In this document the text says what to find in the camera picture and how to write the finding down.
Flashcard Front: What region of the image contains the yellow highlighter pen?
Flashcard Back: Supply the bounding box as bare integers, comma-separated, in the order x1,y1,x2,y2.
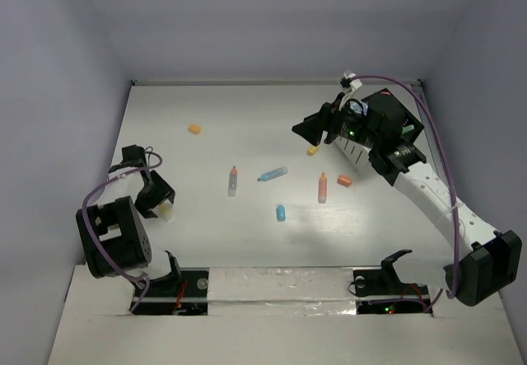
159,203,174,222

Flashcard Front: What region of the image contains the black container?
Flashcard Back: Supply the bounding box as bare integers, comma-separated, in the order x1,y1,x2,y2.
396,104,424,148

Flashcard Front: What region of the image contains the orange pencil shaped pen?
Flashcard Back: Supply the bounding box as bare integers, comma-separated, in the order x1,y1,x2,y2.
318,173,328,204

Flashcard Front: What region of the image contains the dark orange eraser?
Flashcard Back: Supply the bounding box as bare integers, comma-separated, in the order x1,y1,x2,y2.
337,175,352,187

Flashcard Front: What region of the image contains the orange tip white pen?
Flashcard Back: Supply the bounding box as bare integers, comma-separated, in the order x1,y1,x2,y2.
228,166,238,197

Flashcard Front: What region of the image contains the white slotted container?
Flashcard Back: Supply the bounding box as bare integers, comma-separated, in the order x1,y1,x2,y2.
335,138,371,173

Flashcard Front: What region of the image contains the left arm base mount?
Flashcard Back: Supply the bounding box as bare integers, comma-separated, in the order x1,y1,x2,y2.
130,251,209,316

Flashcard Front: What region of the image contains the blue highlighter pen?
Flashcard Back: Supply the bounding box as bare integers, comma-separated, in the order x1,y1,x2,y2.
257,166,288,182

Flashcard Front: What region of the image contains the blue eraser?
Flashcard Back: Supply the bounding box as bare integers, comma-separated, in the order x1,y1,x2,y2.
276,204,287,222

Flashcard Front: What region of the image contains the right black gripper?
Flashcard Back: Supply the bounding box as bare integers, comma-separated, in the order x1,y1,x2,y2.
291,91,380,149

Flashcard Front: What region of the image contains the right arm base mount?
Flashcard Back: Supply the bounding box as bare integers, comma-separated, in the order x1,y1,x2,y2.
347,250,431,316

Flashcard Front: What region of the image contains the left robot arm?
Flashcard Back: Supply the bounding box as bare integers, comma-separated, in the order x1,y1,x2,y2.
76,144,175,289

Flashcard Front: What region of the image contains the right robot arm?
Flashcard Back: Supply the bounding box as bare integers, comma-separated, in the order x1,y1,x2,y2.
291,89,522,307

